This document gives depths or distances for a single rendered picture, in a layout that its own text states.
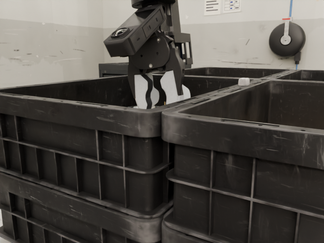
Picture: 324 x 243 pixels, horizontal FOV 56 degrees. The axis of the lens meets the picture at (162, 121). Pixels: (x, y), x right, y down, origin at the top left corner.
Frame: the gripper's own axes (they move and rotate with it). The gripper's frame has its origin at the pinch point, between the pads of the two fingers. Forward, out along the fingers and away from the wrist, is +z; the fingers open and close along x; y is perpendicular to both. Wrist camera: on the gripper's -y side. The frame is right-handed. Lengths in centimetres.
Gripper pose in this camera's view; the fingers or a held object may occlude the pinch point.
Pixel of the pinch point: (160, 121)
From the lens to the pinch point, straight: 50.5
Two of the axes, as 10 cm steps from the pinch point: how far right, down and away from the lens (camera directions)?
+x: -8.5, 0.2, 5.3
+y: 5.2, -1.9, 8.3
